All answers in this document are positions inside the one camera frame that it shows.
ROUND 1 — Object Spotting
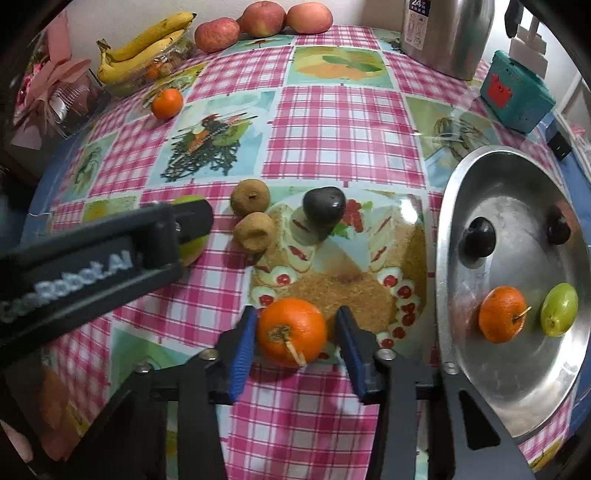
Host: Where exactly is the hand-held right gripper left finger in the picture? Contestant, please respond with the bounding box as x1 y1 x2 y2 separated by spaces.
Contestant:
78 305 259 480

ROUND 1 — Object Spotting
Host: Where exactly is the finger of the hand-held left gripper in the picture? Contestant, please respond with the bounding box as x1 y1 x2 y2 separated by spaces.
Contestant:
173 198 216 244

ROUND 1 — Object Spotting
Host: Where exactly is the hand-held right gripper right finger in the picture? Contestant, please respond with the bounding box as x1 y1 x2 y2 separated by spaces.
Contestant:
335 305 536 480

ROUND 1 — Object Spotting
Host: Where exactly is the orange tangerine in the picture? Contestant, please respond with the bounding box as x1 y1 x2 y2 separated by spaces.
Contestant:
151 88 184 121
256 298 328 368
478 286 532 344

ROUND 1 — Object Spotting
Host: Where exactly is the brown kiwi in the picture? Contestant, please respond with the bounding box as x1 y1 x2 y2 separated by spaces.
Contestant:
233 211 275 254
230 178 271 217

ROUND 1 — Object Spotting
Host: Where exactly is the dark plum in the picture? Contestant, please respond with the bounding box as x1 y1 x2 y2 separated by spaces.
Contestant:
546 205 571 245
302 186 347 241
463 216 497 259

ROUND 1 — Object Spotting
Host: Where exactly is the stainless steel basin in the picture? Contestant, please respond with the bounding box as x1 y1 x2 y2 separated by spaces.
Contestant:
435 145 591 439

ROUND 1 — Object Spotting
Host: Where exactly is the clear plastic box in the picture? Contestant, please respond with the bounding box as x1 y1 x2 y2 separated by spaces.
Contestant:
108 39 197 97

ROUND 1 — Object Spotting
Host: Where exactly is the pink plaid printed tablecloth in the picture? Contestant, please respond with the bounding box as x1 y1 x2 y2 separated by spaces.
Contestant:
28 23 591 480

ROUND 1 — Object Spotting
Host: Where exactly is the yellow banana bunch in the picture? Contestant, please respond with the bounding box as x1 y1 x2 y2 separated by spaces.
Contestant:
97 11 197 84

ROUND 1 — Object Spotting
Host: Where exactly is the red apple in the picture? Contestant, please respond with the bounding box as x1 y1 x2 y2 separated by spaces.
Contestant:
286 2 333 34
238 1 286 38
194 17 241 54

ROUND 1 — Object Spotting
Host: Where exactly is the pink wrapped bouquet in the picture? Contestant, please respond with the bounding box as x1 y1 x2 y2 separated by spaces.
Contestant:
11 11 105 144

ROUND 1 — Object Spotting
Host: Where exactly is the black power adapter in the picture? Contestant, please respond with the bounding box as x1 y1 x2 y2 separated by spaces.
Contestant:
549 131 573 161

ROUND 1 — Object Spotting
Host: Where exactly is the teal plastic box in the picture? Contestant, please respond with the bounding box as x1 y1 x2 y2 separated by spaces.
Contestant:
480 50 557 134

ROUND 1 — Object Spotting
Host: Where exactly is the stainless steel thermos jug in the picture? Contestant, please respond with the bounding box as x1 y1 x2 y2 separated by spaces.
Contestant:
399 0 522 81

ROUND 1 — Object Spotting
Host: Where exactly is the white plastic charger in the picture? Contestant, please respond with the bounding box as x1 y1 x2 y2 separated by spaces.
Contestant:
510 23 548 58

